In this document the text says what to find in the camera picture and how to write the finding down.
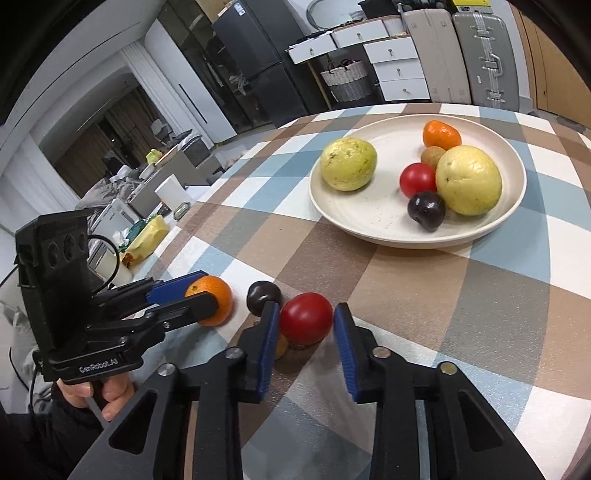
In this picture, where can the beige suitcase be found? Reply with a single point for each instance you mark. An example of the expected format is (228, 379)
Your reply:
(438, 48)

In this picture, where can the small orange on plate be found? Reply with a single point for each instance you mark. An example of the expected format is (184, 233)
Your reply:
(440, 134)

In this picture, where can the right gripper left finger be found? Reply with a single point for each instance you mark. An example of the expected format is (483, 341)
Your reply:
(239, 374)

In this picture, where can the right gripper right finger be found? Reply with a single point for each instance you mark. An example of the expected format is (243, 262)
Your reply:
(375, 374)

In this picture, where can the checkered tablecloth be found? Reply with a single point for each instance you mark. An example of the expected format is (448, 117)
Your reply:
(512, 309)

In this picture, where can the woven laundry basket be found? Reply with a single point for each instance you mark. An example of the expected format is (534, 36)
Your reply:
(349, 81)

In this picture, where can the wooden door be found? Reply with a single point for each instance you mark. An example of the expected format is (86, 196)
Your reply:
(557, 90)

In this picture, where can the brown longan fruit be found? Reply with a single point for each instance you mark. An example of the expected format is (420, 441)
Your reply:
(432, 155)

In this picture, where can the left hand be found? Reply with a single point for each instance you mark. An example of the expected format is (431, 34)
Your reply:
(115, 391)

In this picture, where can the black refrigerator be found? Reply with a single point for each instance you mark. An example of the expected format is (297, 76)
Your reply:
(257, 35)

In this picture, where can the red tomato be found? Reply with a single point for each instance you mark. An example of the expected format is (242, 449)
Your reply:
(417, 178)
(306, 319)

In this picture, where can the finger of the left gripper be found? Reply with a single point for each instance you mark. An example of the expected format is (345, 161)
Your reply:
(192, 309)
(149, 291)

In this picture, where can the white drawer desk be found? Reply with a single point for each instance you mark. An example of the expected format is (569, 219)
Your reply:
(385, 46)

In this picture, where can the dark plum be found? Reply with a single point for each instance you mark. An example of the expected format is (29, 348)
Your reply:
(428, 209)
(261, 292)

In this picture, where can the large orange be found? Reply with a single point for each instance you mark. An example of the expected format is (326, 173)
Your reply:
(222, 293)

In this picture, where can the red tomato on plate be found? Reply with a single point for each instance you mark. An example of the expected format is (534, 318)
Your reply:
(417, 178)

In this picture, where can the yellow snack bag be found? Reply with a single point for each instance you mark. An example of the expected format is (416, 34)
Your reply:
(146, 242)

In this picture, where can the silver suitcase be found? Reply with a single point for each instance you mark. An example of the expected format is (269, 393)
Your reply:
(489, 60)

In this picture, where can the large yellow-green guava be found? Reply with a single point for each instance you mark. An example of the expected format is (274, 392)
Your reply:
(469, 181)

